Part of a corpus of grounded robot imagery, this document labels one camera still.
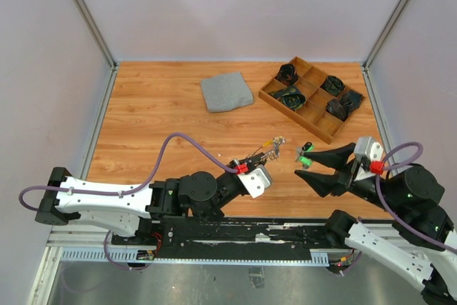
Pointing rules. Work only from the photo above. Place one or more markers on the green capped key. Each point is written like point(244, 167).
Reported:
point(304, 161)

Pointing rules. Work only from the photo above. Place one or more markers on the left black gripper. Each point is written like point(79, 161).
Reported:
point(235, 165)

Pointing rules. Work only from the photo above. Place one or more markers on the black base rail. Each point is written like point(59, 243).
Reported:
point(233, 239)

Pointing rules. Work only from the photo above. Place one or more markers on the rolled dark tie top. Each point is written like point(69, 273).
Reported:
point(287, 75)

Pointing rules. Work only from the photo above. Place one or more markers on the black capped key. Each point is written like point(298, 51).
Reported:
point(307, 147)

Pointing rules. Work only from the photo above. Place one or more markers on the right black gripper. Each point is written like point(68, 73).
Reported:
point(335, 158)

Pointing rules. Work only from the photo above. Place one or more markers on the folded grey cloth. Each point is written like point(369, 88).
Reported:
point(226, 92)

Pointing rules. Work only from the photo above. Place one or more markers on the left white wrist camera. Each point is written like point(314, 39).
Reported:
point(256, 181)

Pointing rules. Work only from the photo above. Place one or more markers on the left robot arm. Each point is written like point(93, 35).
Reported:
point(120, 208)

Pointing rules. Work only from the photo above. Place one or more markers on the rolled dark tie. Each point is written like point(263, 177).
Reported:
point(291, 97)
point(333, 85)
point(342, 108)
point(287, 75)

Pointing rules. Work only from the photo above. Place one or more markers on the rolled dark tie lower right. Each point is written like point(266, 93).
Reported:
point(342, 108)

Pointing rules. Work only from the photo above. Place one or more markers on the wooden compartment tray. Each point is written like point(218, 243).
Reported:
point(319, 125)

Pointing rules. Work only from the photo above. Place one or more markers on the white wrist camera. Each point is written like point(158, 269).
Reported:
point(256, 181)
point(367, 150)

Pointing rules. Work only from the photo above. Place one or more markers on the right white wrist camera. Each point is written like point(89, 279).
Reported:
point(367, 150)

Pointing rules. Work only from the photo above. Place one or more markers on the rolled dark tie centre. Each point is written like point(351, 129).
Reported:
point(291, 97)

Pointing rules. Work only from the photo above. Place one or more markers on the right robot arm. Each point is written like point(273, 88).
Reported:
point(406, 190)

